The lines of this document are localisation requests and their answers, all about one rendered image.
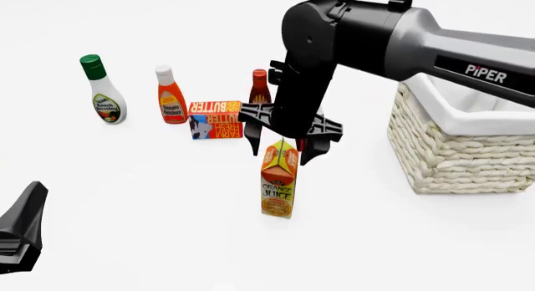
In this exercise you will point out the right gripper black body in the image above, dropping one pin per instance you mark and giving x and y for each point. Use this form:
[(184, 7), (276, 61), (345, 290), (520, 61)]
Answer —
[(253, 110)]

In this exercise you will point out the white wicker basket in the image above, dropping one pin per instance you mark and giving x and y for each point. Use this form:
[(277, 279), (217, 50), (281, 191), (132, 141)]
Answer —
[(460, 164)]

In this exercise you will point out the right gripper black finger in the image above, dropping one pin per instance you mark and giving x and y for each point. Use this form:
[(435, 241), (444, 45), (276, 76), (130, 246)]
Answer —
[(315, 150), (253, 134)]

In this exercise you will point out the orange juice carton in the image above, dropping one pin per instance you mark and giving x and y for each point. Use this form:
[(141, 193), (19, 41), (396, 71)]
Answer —
[(278, 187)]

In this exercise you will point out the tomato ketchup bottle white cap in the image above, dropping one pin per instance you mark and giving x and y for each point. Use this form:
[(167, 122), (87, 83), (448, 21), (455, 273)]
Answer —
[(171, 99)]

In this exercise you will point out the printed butter box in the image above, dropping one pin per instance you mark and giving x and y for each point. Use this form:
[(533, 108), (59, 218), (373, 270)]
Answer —
[(215, 124)]

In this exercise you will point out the ranch dressing bottle green cap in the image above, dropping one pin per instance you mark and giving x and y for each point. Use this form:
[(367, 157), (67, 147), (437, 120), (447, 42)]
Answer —
[(106, 96)]

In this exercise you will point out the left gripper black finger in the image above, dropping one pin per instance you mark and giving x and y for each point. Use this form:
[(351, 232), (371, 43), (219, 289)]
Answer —
[(27, 212)]

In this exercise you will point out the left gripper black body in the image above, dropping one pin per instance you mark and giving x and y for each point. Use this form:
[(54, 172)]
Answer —
[(18, 256)]

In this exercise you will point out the right silver-black robot arm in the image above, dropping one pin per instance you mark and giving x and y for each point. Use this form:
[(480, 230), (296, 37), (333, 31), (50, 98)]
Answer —
[(376, 37)]

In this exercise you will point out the white cloth basket liner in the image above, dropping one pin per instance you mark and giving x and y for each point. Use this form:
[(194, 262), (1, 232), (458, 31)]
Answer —
[(480, 119)]

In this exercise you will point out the dark red sauce bottle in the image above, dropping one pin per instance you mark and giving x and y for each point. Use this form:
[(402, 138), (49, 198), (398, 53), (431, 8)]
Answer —
[(259, 85)]

